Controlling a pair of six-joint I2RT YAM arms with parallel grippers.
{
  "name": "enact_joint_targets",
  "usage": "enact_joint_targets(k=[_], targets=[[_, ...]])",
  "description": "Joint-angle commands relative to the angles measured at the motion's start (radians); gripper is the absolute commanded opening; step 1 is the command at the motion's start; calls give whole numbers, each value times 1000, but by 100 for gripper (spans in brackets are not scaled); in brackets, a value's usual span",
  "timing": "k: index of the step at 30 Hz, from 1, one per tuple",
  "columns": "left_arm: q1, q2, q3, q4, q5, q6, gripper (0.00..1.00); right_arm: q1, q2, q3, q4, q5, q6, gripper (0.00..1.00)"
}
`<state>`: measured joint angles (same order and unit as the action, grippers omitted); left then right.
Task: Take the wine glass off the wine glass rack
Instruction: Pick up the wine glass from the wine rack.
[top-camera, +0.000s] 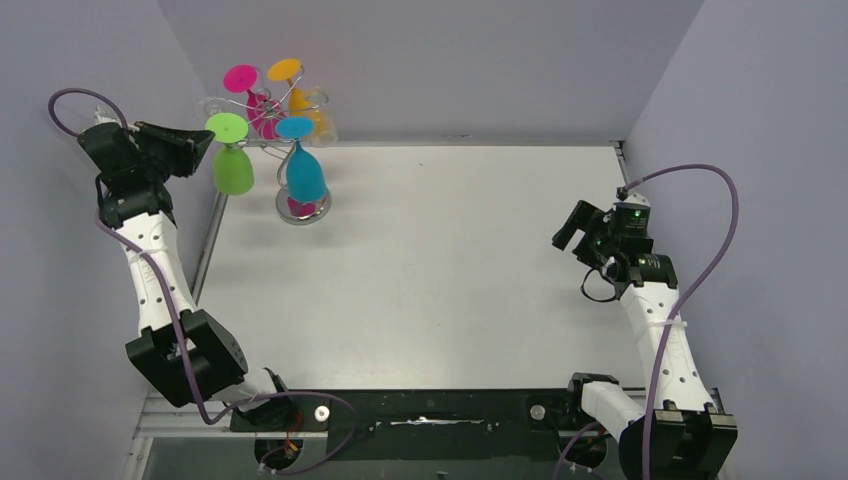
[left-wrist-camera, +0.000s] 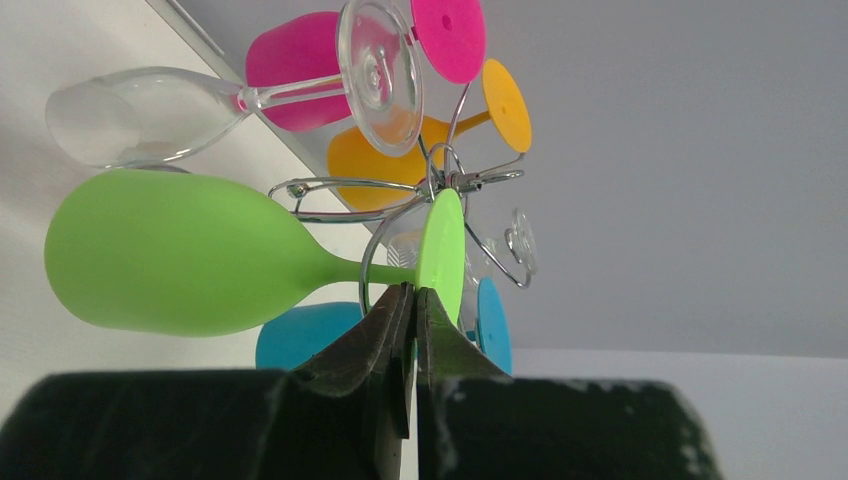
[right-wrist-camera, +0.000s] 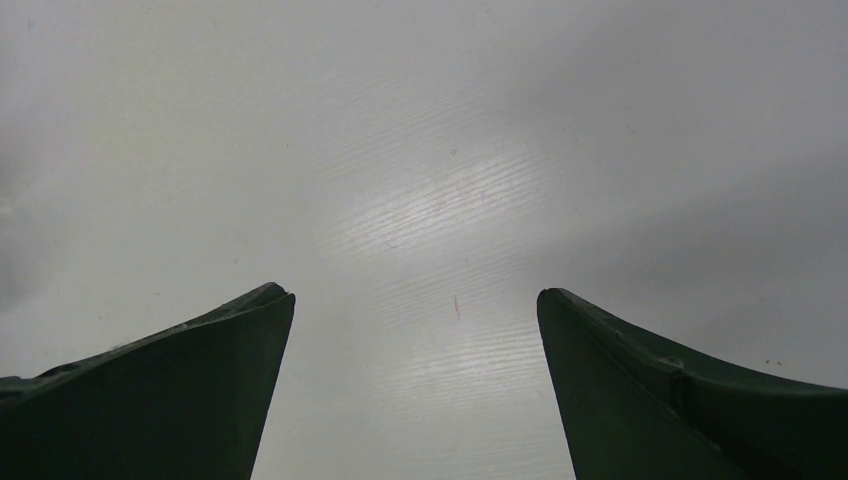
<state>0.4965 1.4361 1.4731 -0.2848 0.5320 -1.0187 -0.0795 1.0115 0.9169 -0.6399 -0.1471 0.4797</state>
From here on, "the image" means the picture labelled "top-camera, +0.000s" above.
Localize green wine glass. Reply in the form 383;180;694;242
205;112;254;196

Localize blue wine glass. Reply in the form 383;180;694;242
277;116;327;203

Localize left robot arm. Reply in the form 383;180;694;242
77;121;296;428

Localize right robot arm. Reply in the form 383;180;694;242
552;196;738;479

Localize clear wine glass left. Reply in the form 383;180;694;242
196;97;233;119

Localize clear wine glass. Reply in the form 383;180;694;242
196;97;233;119
304;88;338;147

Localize pink wine glass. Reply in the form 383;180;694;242
222;64;286;141

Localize orange wine glass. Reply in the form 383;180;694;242
267;58;338;147

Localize clear wine glass right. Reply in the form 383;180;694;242
304;88;338;147

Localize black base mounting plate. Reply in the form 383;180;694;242
229;388;591;461

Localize chrome wire glass rack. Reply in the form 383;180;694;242
204;58;338;225

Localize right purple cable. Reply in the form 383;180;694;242
553;163;740;480

